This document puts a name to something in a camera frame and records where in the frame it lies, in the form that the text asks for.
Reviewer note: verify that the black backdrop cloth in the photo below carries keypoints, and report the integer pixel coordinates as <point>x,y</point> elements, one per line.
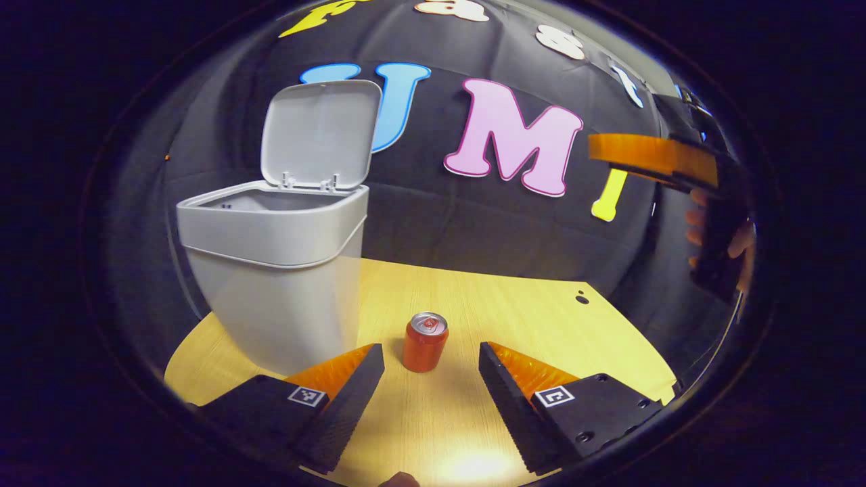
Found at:
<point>433,223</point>

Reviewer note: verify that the wooden desktop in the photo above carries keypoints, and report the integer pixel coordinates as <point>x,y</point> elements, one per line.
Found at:
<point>514,311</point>

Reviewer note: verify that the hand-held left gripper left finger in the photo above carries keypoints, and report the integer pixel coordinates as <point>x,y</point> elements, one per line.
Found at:
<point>352,406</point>

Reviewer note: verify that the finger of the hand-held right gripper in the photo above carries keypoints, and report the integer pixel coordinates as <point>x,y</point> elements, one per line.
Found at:
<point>643,150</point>

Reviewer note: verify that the white desktop garbage bin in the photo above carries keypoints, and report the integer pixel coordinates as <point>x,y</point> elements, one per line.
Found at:
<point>284,297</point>

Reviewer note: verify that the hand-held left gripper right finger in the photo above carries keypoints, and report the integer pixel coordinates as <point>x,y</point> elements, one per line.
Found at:
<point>507,406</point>

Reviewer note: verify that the red pop can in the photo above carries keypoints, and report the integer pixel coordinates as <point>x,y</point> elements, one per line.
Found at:
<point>425,348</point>

